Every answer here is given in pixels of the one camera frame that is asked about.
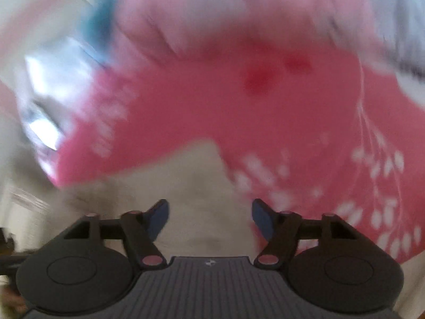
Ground beige pants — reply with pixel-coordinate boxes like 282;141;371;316
50;140;266;260

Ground blue cartoon pillow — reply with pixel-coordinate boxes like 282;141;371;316
80;0;123;50

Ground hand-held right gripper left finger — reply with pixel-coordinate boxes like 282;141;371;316
63;199;171;270

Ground pink grey floral quilt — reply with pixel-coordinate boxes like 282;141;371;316
113;0;425;83

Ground pink floral bed blanket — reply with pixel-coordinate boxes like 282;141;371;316
0;40;425;266

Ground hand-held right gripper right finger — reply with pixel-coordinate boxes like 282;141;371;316
251;198;361;270

